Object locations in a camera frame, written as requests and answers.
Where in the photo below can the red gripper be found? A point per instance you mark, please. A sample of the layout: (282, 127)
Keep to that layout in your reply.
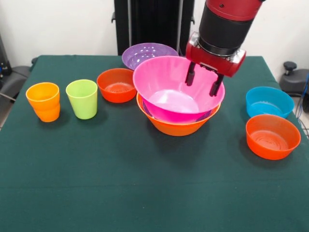
(214, 61)

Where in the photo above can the large pink bowl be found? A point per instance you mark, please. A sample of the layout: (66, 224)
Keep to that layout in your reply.
(164, 79)

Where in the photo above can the large orange bowl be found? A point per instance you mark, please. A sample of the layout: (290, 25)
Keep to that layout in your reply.
(173, 129)

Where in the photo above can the purple bowl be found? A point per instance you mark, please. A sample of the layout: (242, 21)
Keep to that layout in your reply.
(147, 111)
(137, 56)

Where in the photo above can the green cup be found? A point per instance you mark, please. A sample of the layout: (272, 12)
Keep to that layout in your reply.
(83, 104)

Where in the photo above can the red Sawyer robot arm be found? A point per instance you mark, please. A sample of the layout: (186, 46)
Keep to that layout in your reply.
(227, 24)

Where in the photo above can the small blue bowl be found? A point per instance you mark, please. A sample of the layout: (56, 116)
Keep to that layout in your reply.
(268, 106)

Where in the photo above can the small red bowl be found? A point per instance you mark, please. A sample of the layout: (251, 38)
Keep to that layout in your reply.
(113, 91)
(272, 147)

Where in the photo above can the grey floor stand base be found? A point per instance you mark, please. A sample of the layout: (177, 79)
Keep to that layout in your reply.
(294, 82)
(14, 79)

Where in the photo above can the dark green tablecloth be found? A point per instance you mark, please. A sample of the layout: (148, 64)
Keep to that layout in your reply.
(193, 181)

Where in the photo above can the orange cup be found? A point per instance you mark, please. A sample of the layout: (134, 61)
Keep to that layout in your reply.
(44, 106)

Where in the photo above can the black equipment case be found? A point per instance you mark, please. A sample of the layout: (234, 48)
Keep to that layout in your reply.
(4, 55)

